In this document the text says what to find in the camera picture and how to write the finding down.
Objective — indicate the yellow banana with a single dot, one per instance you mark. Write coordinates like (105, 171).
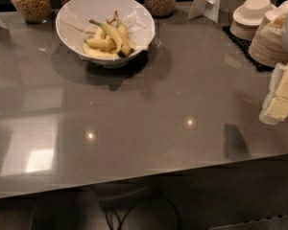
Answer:
(99, 54)
(111, 31)
(101, 44)

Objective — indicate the right brown-tipped banana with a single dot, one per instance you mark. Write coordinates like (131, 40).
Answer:
(127, 48)

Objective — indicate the white ceramic bowl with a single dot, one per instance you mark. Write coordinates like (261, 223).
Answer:
(101, 10)

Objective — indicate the front stack paper bowls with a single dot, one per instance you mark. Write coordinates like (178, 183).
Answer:
(267, 46)

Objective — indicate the stack paper bowls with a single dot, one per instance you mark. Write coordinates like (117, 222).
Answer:
(267, 46)
(248, 17)

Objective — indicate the black rubber mat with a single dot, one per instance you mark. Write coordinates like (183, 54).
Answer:
(244, 45)

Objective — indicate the back stack paper bowls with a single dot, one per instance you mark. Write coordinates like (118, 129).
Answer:
(248, 17)

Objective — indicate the white folded paper sign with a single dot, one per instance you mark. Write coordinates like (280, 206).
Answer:
(207, 8)

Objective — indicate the left glass cereal jar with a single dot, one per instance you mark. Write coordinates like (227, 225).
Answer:
(34, 11)

